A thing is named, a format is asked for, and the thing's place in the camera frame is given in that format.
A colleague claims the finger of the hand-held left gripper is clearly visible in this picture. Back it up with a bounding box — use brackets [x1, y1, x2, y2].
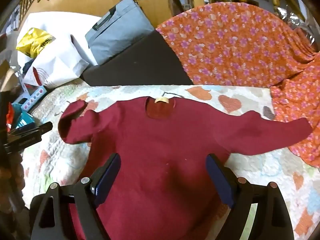
[3, 131, 42, 153]
[9, 121, 53, 138]

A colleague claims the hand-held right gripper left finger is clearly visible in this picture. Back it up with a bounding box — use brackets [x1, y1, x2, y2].
[30, 153, 122, 240]

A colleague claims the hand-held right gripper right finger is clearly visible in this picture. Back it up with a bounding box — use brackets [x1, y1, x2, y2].
[205, 153, 296, 240]

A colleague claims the dark red sweater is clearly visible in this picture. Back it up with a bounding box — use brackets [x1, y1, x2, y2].
[58, 95, 313, 240]

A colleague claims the person's left forearm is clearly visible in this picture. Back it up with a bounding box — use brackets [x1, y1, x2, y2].
[0, 152, 26, 214]

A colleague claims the teal plastic basket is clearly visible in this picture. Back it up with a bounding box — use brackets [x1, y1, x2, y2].
[10, 102, 35, 131]

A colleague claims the light blue dotted box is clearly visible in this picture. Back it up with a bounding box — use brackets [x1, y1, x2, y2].
[21, 86, 48, 112]

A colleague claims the heart patterned quilt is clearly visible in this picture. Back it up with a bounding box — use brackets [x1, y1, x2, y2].
[21, 84, 320, 240]

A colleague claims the white bag with red print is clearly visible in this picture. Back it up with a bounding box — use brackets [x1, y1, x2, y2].
[23, 34, 90, 90]

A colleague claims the yellow plastic bag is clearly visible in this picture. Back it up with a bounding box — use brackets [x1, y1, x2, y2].
[16, 27, 56, 58]

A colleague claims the plain white plastic bag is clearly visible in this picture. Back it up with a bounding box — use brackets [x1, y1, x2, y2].
[16, 12, 103, 65]

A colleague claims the dark brown cushion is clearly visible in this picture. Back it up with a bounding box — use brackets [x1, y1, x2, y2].
[82, 31, 194, 87]

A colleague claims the grey-blue pillow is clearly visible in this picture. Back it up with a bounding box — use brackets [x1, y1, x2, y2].
[85, 0, 156, 66]

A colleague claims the orange floral cloth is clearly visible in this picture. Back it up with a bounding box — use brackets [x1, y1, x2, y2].
[155, 2, 320, 168]

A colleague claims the silver foil sheet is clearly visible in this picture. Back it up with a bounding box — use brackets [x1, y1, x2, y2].
[275, 5, 316, 47]

